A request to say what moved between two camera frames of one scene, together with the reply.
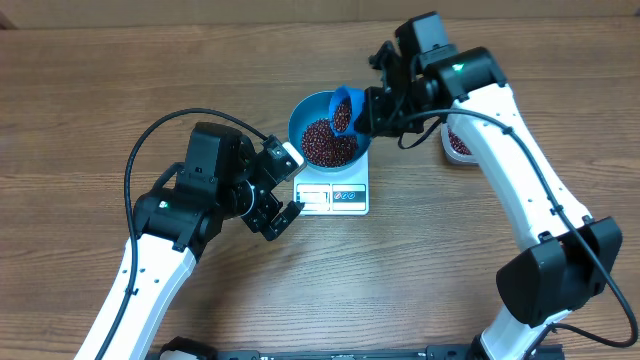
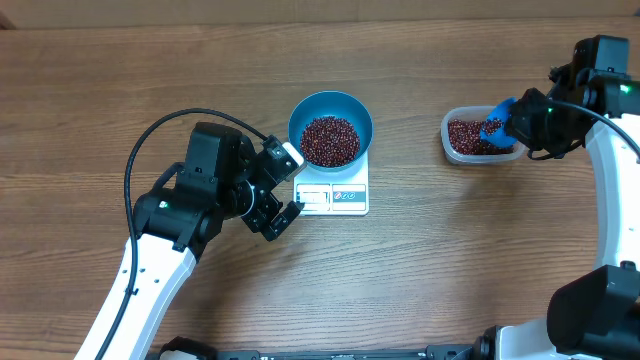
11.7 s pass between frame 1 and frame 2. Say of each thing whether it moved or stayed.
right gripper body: moved
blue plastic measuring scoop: moved
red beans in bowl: stayed
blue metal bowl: stayed
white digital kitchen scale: stayed
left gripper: stayed
